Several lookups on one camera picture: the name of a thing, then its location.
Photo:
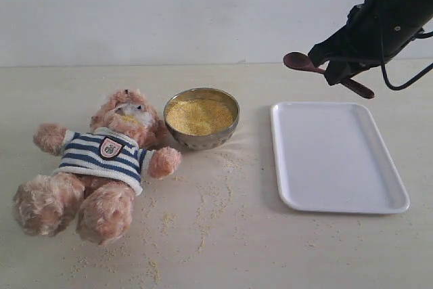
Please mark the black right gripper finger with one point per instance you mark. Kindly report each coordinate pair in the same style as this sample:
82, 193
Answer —
336, 48
337, 71

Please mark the brown teddy bear striped sweater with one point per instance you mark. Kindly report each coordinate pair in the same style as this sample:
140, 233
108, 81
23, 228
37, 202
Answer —
100, 172

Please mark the yellow millet grains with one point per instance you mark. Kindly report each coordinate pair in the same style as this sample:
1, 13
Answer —
199, 117

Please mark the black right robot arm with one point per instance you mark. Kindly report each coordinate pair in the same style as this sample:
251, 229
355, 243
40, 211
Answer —
416, 14

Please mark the white plastic tray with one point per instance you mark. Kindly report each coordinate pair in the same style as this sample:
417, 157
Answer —
331, 158

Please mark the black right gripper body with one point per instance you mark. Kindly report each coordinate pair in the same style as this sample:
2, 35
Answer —
373, 32

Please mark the metal bowl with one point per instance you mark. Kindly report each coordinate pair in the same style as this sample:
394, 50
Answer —
206, 142

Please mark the dark red wooden spoon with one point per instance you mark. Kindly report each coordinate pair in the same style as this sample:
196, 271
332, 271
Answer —
299, 61

